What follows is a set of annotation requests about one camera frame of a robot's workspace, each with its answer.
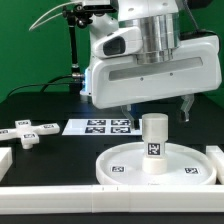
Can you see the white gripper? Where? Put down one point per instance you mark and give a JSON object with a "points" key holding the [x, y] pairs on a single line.
{"points": [[121, 81]]}

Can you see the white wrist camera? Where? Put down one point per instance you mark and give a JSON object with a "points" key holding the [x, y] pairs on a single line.
{"points": [[124, 41]]}

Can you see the white front rail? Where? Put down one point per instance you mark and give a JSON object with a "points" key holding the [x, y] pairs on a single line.
{"points": [[111, 198]]}

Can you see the white left block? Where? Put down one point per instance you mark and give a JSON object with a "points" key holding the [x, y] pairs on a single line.
{"points": [[5, 160]]}

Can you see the white block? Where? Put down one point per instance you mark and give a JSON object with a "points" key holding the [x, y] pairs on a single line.
{"points": [[5, 160], [216, 155]]}

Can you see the white cross-shaped table base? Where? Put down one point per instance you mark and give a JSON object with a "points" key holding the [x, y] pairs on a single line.
{"points": [[27, 133]]}

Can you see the white marker sheet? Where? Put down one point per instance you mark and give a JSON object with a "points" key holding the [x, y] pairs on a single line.
{"points": [[102, 127]]}

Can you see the white right block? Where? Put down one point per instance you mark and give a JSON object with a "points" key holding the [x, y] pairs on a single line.
{"points": [[216, 155]]}

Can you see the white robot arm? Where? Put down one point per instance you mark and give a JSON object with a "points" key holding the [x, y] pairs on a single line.
{"points": [[137, 55]]}

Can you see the white round table top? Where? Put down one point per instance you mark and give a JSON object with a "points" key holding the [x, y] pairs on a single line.
{"points": [[126, 164]]}

